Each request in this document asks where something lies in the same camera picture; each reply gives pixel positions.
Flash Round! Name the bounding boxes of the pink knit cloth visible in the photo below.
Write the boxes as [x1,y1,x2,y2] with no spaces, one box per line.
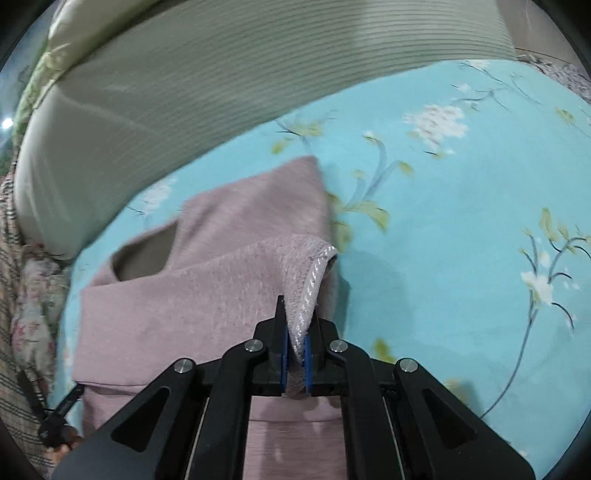
[74,156,350,480]

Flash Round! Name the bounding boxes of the pink floral pillow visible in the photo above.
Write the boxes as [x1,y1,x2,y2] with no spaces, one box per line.
[9,249,73,385]

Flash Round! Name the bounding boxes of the grey patterned cloth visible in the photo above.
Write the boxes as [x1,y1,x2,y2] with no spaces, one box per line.
[516,53,591,104]

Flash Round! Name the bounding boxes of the blue floral bedsheet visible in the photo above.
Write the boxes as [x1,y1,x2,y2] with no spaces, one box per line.
[46,58,591,480]

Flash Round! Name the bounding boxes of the pale green floral pillow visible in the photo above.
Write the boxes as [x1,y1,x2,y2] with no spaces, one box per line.
[11,0,163,145]

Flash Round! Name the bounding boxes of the green striped pillow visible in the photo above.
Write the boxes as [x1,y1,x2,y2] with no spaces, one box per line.
[14,0,519,260]

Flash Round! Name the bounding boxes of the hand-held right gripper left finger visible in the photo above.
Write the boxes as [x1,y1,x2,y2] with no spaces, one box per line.
[51,295,290,480]

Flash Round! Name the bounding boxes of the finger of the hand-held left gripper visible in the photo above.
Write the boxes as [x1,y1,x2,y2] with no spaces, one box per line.
[45,384,85,422]
[17,370,47,418]

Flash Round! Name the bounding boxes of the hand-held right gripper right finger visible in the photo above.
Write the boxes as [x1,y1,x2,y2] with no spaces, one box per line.
[302,313,537,480]

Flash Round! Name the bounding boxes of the plaid blanket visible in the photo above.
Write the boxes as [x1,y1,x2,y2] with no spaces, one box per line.
[0,148,58,476]

